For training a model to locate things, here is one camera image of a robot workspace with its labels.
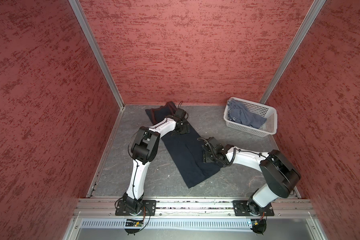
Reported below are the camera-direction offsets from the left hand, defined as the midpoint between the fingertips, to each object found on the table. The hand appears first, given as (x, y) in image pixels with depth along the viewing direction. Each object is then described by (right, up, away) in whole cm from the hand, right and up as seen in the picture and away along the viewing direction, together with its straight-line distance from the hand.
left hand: (183, 133), depth 102 cm
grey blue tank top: (+38, +15, -1) cm, 41 cm away
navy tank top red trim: (+1, -9, -7) cm, 11 cm away
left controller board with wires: (-25, -43, -30) cm, 58 cm away
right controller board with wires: (+37, -41, -32) cm, 64 cm away
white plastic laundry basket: (+61, +4, +1) cm, 61 cm away
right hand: (+15, -16, -11) cm, 25 cm away
